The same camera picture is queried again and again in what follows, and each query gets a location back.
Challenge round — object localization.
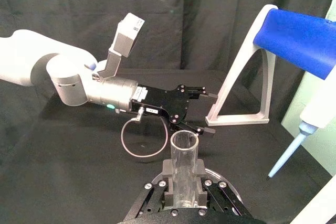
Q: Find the blue and white pipette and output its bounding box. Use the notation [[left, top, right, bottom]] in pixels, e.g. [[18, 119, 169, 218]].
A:
[[253, 8, 336, 136]]

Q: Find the white bar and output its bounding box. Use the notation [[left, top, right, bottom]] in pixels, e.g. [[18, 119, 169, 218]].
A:
[[290, 174, 336, 224]]

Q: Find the thin dark gripper cable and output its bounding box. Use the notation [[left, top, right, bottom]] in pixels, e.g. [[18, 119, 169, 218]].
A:
[[120, 107, 169, 158]]

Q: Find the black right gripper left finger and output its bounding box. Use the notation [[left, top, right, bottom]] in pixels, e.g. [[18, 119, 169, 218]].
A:
[[123, 159, 175, 221]]

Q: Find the pale blue pipette tip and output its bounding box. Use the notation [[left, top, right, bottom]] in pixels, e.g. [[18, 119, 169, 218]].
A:
[[267, 132, 307, 182]]

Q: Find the clear round dish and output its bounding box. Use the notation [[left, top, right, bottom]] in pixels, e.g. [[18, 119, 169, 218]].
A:
[[151, 167, 242, 209]]

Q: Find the grey pipette stand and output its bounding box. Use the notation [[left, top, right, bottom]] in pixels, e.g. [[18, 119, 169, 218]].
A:
[[205, 4, 279, 127]]

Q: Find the pale green board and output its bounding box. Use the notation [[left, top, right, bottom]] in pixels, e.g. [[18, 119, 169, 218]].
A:
[[280, 0, 336, 177]]

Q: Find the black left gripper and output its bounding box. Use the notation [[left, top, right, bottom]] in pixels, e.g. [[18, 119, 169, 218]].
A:
[[130, 84, 218, 138]]

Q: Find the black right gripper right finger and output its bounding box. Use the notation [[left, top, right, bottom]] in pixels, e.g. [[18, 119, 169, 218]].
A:
[[195, 159, 251, 217]]

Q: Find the clear plastic tube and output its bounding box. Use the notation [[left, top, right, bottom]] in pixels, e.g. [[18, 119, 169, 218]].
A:
[[170, 130, 200, 208]]

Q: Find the black cloth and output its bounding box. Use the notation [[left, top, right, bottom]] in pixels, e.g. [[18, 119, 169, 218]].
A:
[[0, 0, 336, 224]]

